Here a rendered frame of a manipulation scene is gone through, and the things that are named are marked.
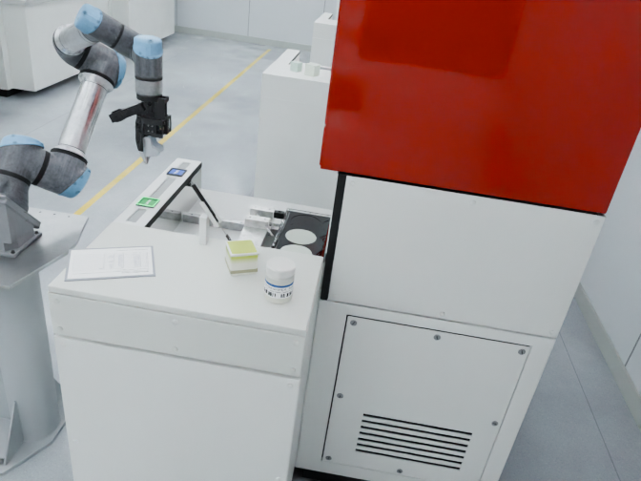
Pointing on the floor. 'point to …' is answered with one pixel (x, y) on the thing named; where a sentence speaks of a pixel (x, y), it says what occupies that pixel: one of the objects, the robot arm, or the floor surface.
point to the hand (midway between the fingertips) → (144, 158)
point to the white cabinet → (175, 415)
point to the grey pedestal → (26, 377)
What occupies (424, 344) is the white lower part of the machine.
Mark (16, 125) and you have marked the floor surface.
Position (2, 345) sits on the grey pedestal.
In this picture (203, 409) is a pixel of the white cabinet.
